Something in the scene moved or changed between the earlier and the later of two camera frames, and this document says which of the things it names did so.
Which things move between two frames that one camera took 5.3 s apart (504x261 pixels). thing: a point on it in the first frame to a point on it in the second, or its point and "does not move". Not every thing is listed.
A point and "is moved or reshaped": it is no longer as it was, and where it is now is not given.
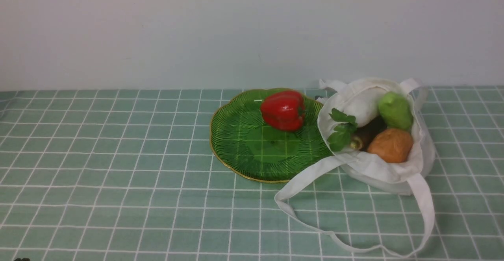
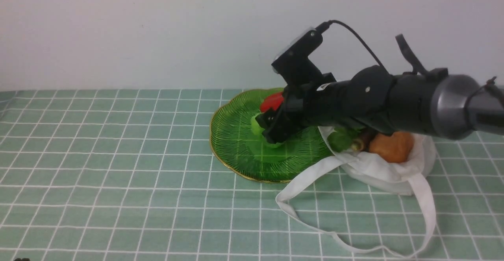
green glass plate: x=241 y=139 does not move
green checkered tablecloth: x=134 y=176 does not move
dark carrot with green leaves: x=348 y=132 does not move
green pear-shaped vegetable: x=396 y=110 is moved or reshaped
